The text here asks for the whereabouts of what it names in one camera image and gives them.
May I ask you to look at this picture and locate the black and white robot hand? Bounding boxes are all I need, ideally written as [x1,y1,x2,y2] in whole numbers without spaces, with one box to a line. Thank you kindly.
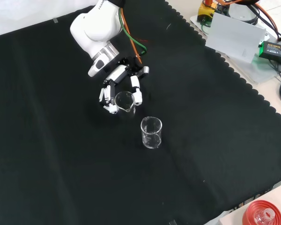
[98,56,150,115]

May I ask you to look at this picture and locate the grey round metal base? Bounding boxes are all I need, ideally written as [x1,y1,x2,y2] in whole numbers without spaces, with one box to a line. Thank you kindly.
[228,0,259,24]

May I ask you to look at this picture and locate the clear glass beaker with spout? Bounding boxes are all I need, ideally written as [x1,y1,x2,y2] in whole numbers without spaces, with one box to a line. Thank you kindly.
[140,116,163,150]
[114,91,137,119]

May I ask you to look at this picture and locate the black cloth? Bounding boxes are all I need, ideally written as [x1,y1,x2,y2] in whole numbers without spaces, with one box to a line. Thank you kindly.
[0,0,281,225]

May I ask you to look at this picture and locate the clear round-bottom flask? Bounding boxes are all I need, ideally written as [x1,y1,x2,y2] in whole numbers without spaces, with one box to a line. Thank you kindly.
[255,208,276,225]

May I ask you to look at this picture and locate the green cable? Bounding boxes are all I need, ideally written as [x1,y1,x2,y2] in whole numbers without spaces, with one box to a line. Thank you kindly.
[121,16,148,56]

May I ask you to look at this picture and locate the orange cable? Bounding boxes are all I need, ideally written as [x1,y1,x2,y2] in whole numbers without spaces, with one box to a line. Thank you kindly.
[221,0,280,32]
[120,7,143,64]

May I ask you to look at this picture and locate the black power adapter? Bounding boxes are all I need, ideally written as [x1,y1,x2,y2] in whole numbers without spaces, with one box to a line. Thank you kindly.
[258,41,281,66]

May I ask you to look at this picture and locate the yellow stop button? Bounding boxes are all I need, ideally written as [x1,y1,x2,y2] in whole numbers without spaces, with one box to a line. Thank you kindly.
[198,0,218,23]

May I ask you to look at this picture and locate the grey base plate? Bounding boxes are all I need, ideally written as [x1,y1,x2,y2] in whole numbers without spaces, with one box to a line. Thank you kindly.
[189,13,281,84]

